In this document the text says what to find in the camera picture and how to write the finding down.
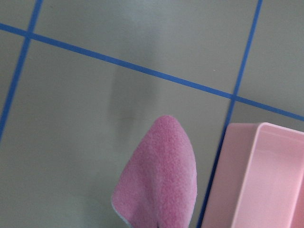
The pink plastic bin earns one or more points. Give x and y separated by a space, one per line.
259 179

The pink microfiber cloth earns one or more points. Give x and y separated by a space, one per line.
158 186

